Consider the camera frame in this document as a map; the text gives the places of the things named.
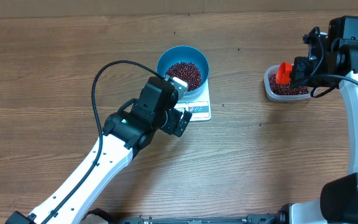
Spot clear plastic food container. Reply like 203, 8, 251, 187
264, 65, 311, 102

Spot teal plastic bowl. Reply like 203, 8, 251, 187
157, 45, 209, 98

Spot white digital kitchen scale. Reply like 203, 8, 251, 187
175, 81, 211, 122

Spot red adzuki beans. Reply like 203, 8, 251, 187
268, 73, 309, 95

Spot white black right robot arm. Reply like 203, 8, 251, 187
275, 16, 358, 223

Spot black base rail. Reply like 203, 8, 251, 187
81, 207, 334, 224

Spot red measuring scoop blue handle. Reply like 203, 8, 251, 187
275, 62, 293, 85

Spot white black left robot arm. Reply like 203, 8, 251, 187
6, 77, 191, 224

